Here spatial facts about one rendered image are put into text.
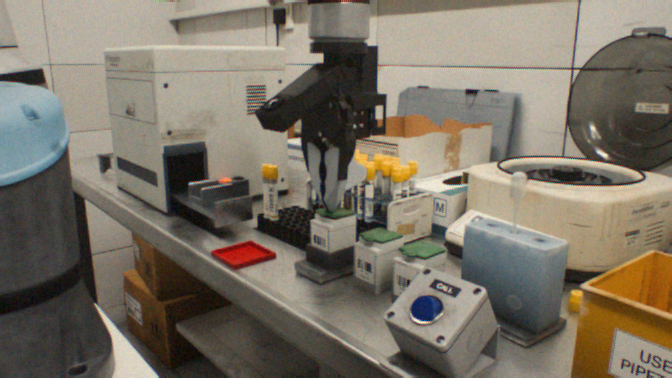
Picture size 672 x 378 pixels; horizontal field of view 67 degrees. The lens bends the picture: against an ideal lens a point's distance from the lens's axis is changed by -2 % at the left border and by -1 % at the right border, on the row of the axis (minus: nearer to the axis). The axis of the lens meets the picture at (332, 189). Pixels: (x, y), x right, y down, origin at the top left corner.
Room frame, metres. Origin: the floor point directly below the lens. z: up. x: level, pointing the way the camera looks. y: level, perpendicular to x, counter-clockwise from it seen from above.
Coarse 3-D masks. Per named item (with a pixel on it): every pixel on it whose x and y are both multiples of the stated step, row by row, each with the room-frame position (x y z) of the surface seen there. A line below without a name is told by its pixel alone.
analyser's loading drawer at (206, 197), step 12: (204, 180) 0.86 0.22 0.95; (216, 180) 0.88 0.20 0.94; (180, 192) 0.90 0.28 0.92; (192, 192) 0.85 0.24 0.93; (204, 192) 0.81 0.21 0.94; (216, 192) 0.82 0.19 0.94; (228, 192) 0.84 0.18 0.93; (192, 204) 0.83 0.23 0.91; (204, 204) 0.81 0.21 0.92; (216, 204) 0.76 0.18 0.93; (228, 204) 0.78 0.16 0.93; (240, 204) 0.79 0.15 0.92; (216, 216) 0.76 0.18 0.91; (228, 216) 0.78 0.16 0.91; (240, 216) 0.79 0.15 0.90; (252, 216) 0.80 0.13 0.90
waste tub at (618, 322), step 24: (624, 264) 0.42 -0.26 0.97; (648, 264) 0.45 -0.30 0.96; (600, 288) 0.39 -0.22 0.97; (624, 288) 0.42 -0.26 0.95; (648, 288) 0.45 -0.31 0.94; (600, 312) 0.36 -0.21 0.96; (624, 312) 0.35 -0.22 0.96; (648, 312) 0.34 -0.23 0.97; (576, 336) 0.38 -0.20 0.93; (600, 336) 0.36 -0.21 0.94; (624, 336) 0.35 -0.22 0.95; (648, 336) 0.34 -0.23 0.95; (576, 360) 0.38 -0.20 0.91; (600, 360) 0.36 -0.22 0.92; (624, 360) 0.35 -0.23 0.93; (648, 360) 0.33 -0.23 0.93
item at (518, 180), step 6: (516, 174) 0.50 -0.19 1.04; (522, 174) 0.50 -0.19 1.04; (516, 180) 0.50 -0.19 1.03; (522, 180) 0.50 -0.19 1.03; (516, 186) 0.50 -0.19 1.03; (522, 186) 0.50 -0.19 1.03; (510, 192) 0.51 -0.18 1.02; (516, 192) 0.50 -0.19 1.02; (522, 192) 0.50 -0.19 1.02; (516, 198) 0.50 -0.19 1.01; (522, 198) 0.50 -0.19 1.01
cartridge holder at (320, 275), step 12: (312, 252) 0.63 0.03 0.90; (324, 252) 0.62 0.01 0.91; (336, 252) 0.62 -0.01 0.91; (348, 252) 0.63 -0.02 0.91; (300, 264) 0.63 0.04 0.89; (312, 264) 0.63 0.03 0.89; (324, 264) 0.62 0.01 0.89; (336, 264) 0.62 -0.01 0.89; (348, 264) 0.63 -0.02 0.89; (312, 276) 0.61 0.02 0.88; (324, 276) 0.60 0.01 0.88; (336, 276) 0.61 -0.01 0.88
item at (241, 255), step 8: (224, 248) 0.70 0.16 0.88; (232, 248) 0.71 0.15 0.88; (240, 248) 0.72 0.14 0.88; (248, 248) 0.72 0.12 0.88; (256, 248) 0.72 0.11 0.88; (264, 248) 0.70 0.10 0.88; (216, 256) 0.68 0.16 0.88; (224, 256) 0.69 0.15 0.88; (232, 256) 0.69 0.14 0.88; (240, 256) 0.69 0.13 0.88; (248, 256) 0.69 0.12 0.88; (256, 256) 0.69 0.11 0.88; (264, 256) 0.67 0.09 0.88; (272, 256) 0.68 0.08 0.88; (232, 264) 0.65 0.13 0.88; (240, 264) 0.65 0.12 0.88; (248, 264) 0.66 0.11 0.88
